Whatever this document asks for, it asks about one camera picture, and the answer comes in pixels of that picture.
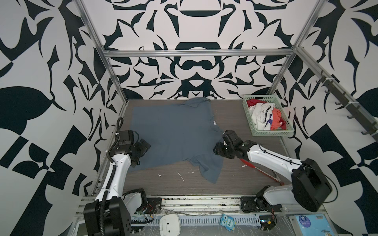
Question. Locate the green plastic basket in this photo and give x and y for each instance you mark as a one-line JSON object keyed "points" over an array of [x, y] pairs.
{"points": [[272, 99]]}

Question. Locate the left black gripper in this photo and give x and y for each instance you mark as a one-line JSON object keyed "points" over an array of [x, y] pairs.
{"points": [[141, 148]]}

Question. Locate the red t shirt in basket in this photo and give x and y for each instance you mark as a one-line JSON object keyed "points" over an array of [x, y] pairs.
{"points": [[278, 121]]}

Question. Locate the blue owl toy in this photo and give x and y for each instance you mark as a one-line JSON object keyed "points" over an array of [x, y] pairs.
{"points": [[228, 222]]}

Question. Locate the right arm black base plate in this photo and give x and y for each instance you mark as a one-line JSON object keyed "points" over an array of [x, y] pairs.
{"points": [[258, 204]]}

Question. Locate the blue labelled box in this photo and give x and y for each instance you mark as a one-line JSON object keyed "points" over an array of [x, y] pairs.
{"points": [[311, 225]]}

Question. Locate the white t shirt in basket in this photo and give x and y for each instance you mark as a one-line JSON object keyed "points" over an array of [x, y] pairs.
{"points": [[262, 115]]}

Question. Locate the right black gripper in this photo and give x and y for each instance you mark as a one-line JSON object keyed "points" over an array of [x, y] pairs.
{"points": [[219, 146]]}

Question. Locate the black wall hook rack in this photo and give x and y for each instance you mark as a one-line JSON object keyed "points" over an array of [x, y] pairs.
{"points": [[346, 101]]}

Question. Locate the grey blue t shirt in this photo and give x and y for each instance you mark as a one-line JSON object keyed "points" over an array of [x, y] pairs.
{"points": [[179, 132]]}

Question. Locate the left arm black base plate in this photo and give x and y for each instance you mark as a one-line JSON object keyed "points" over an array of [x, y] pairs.
{"points": [[152, 206]]}

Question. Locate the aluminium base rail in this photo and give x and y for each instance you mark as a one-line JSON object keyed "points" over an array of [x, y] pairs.
{"points": [[204, 205]]}

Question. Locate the red pen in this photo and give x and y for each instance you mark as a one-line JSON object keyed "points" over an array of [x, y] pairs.
{"points": [[271, 174]]}

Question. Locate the white box device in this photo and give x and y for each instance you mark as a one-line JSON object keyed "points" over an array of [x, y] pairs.
{"points": [[170, 225]]}

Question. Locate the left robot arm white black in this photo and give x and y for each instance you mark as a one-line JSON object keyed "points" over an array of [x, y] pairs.
{"points": [[110, 214]]}

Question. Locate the horizontal aluminium frame bar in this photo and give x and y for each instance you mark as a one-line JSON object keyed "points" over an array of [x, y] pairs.
{"points": [[197, 53]]}

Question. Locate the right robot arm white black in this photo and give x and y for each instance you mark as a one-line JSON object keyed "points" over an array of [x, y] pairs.
{"points": [[309, 187]]}

